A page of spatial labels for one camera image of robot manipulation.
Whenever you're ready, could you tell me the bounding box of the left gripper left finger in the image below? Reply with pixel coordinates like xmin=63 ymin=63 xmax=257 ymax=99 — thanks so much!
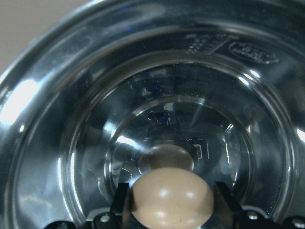
xmin=46 ymin=182 xmax=131 ymax=229

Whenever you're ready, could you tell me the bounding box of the brown egg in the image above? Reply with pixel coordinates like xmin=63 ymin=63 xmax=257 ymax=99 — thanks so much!
xmin=132 ymin=168 xmax=214 ymax=229

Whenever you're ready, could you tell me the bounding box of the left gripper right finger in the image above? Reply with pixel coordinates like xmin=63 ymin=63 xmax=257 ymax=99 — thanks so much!
xmin=213 ymin=182 xmax=305 ymax=229

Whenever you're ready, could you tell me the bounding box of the pale green steel pot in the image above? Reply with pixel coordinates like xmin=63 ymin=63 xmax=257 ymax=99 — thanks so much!
xmin=0 ymin=0 xmax=305 ymax=229

